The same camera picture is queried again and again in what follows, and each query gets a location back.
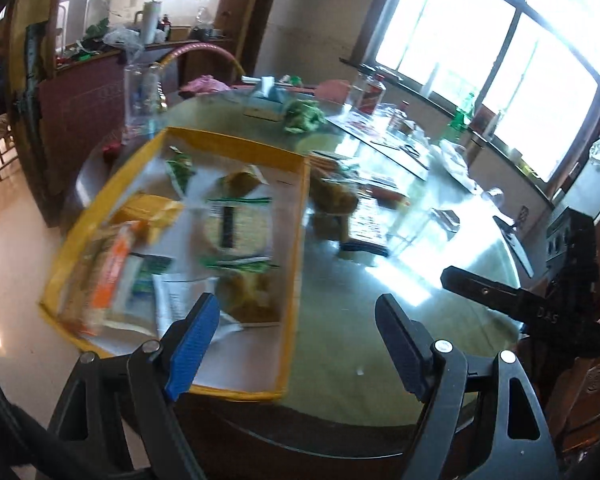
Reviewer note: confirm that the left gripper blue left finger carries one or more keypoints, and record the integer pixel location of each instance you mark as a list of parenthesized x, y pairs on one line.
[(185, 343)]

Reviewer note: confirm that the gold foil snack brick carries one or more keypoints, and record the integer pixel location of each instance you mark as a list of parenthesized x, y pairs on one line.
[(152, 213)]

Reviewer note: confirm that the white tumbler with straw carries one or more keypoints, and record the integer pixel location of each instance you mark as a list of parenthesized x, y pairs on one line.
[(148, 19)]

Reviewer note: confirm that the red white liquor bottle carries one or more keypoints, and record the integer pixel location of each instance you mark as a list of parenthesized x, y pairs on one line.
[(373, 91)]

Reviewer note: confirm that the printed paper placemat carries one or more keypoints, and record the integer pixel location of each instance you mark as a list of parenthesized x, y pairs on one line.
[(373, 131)]

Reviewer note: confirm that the dark wooden sideboard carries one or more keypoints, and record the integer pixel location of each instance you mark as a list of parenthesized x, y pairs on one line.
[(88, 100)]

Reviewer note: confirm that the blue Hokkaido cracker pack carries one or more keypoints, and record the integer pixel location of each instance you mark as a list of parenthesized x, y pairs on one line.
[(364, 231)]

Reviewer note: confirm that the silver foil sachet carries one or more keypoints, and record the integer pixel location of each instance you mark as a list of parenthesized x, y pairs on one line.
[(175, 295)]

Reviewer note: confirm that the green crumpled plastic bag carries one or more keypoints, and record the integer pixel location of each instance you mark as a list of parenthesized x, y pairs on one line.
[(303, 116)]

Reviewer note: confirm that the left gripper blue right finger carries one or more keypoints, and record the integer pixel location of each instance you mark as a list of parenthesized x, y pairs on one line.
[(409, 346)]

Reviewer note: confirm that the green triangular snack pack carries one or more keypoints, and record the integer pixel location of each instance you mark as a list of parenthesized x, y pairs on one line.
[(180, 169)]

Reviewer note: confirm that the yellow rimmed white tray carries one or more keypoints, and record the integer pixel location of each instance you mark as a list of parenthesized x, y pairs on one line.
[(250, 353)]

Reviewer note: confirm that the green plastic bottle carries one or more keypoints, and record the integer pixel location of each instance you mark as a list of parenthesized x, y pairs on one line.
[(461, 119)]

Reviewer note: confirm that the round cracker green wrapper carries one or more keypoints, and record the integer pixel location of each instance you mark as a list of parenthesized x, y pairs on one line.
[(236, 233)]

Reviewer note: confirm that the pink hula hoop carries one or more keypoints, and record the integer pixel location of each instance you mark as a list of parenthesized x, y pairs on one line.
[(192, 57)]

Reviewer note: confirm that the blue white tissue box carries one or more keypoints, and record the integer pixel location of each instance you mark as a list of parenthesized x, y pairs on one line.
[(267, 100)]

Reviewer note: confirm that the blue green leaf snack pouch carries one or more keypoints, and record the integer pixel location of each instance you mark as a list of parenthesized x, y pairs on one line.
[(150, 265)]

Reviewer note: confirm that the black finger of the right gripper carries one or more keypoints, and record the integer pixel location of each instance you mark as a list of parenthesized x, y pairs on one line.
[(517, 303)]

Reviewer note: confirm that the orange cracker pack front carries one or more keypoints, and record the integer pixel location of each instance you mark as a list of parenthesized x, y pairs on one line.
[(94, 280)]

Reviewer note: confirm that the clear glass jar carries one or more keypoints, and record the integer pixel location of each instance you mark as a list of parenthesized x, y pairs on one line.
[(144, 100)]

